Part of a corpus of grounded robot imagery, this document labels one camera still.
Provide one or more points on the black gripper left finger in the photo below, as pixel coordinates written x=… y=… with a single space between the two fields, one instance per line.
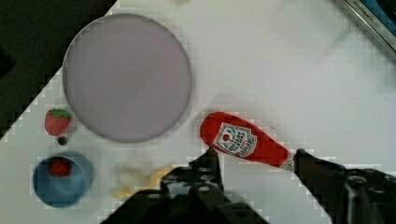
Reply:
x=201 y=172

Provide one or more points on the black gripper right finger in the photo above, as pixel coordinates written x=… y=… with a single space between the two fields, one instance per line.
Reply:
x=349 y=196

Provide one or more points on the red ketchup bottle toy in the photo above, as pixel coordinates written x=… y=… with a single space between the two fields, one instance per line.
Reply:
x=240 y=138

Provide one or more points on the peeled banana toy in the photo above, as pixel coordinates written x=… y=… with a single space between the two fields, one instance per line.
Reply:
x=132 y=180

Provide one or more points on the grey round plate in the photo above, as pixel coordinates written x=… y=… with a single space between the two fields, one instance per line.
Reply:
x=127 y=78

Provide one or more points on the small strawberry in bowl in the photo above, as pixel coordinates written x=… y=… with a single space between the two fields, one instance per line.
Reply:
x=60 y=167

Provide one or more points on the blue bowl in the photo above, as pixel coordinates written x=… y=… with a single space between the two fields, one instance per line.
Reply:
x=62 y=192

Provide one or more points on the large red strawberry toy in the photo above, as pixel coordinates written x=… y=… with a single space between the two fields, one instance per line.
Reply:
x=57 y=121

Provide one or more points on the silver toaster oven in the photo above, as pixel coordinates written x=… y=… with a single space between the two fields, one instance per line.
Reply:
x=377 y=17

